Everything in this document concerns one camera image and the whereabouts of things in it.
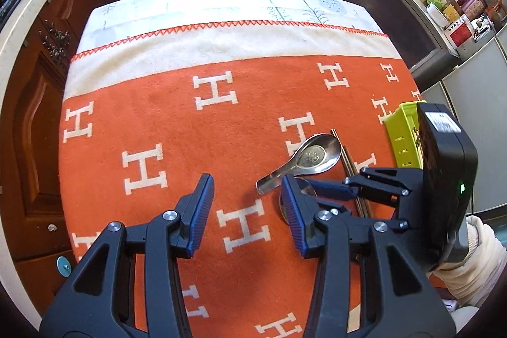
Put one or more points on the stainless steel cabinet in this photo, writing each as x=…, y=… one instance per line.
x=388, y=13

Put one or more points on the short metal soup spoon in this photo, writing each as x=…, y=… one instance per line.
x=317, y=154

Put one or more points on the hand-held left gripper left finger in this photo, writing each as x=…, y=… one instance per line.
x=200, y=211

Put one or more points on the yellow box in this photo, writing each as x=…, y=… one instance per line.
x=451, y=11

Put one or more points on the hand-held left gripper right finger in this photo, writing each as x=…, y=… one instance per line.
x=295, y=215

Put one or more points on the green plastic tray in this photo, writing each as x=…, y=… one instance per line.
x=400, y=132

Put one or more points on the grey refrigerator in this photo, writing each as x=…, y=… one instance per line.
x=475, y=92

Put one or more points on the white bowl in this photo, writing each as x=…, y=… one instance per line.
x=436, y=14

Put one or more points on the red box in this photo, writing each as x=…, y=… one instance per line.
x=459, y=32

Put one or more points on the long metal spoon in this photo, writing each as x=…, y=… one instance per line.
x=305, y=187

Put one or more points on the floral white tablecloth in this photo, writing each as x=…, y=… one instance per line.
x=218, y=3

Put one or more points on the orange printed blanket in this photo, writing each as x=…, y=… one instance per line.
x=178, y=116

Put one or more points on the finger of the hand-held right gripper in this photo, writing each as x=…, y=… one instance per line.
x=332, y=190
x=396, y=224

